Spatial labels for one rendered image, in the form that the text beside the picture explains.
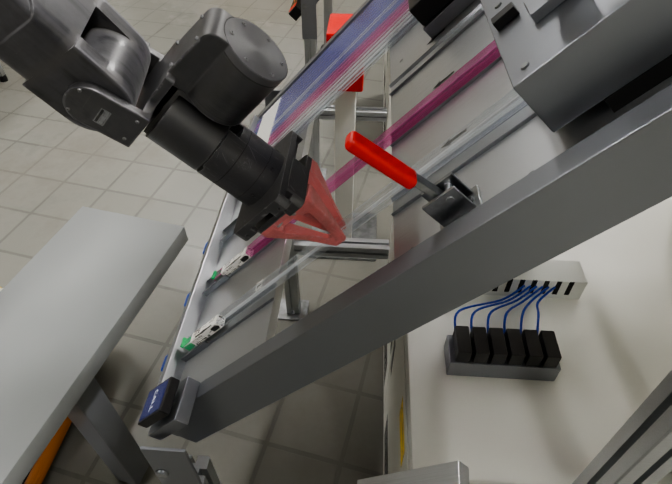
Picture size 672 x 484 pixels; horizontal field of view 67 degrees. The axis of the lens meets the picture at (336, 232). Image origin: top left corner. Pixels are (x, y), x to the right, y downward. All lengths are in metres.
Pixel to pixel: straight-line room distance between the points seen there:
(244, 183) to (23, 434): 0.57
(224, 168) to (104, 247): 0.67
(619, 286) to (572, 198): 0.67
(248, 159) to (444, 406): 0.49
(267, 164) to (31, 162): 2.17
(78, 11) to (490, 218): 0.31
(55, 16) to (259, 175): 0.18
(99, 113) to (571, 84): 0.32
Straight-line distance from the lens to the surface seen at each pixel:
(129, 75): 0.41
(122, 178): 2.30
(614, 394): 0.87
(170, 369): 0.70
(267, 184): 0.44
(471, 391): 0.80
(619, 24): 0.35
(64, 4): 0.41
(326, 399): 1.47
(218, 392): 0.57
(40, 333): 0.98
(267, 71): 0.39
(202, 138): 0.43
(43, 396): 0.91
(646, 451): 0.60
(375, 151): 0.36
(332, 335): 0.45
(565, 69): 0.35
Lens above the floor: 1.30
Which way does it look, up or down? 44 degrees down
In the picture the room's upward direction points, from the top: straight up
